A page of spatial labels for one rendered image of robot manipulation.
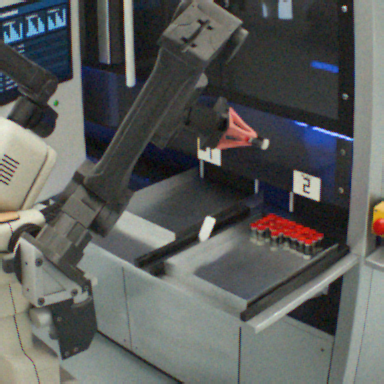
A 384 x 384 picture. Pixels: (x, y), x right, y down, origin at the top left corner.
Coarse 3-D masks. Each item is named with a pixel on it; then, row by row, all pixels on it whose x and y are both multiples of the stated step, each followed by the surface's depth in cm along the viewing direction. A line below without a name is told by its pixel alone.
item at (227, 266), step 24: (216, 240) 182; (240, 240) 186; (168, 264) 170; (192, 264) 176; (216, 264) 175; (240, 264) 175; (264, 264) 174; (288, 264) 174; (312, 264) 169; (216, 288) 160; (240, 288) 165; (264, 288) 164
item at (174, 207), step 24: (192, 168) 220; (144, 192) 208; (168, 192) 213; (192, 192) 213; (216, 192) 212; (144, 216) 200; (168, 216) 199; (192, 216) 199; (216, 216) 193; (168, 240) 186
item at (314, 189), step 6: (294, 174) 183; (300, 174) 182; (306, 174) 180; (294, 180) 184; (300, 180) 183; (306, 180) 181; (312, 180) 180; (318, 180) 178; (294, 186) 185; (300, 186) 183; (312, 186) 180; (318, 186) 179; (300, 192) 184; (312, 192) 181; (318, 192) 179; (312, 198) 182; (318, 198) 180
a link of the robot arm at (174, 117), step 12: (192, 0) 104; (180, 12) 105; (240, 36) 104; (228, 48) 105; (228, 60) 108; (192, 84) 119; (180, 96) 122; (180, 108) 128; (168, 120) 130; (180, 120) 135; (156, 132) 136; (168, 132) 134; (156, 144) 139
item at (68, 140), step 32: (0, 0) 191; (32, 0) 200; (64, 0) 211; (0, 32) 194; (32, 32) 204; (64, 32) 215; (64, 64) 219; (0, 96) 201; (64, 96) 224; (64, 128) 228; (64, 160) 231
